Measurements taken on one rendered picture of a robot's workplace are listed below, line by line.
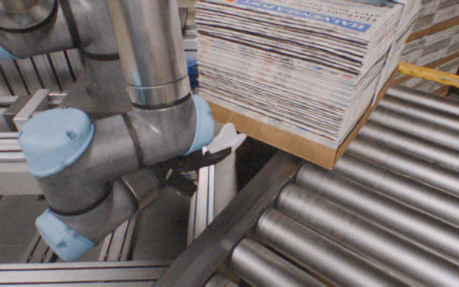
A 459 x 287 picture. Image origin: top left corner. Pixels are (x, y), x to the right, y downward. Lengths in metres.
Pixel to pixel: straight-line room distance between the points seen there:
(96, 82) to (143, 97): 0.34
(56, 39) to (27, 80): 0.37
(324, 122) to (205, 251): 0.26
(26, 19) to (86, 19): 0.10
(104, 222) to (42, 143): 0.14
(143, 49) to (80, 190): 0.18
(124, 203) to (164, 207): 0.81
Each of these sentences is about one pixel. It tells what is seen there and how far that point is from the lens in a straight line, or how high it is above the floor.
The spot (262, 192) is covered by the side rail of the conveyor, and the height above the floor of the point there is 0.80.
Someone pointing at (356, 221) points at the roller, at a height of 0.80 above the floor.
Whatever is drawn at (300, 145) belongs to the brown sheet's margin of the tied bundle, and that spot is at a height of 0.84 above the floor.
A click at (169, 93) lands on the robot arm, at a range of 0.38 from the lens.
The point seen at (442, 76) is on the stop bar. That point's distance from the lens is 0.93.
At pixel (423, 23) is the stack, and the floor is 0.68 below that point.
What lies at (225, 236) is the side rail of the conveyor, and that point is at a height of 0.80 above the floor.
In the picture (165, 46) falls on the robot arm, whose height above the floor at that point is 1.04.
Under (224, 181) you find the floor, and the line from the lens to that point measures 1.63.
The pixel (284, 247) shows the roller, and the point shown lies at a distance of 0.47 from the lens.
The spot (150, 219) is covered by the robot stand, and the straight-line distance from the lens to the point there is 1.25.
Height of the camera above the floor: 1.17
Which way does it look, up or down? 39 degrees down
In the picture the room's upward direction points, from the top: straight up
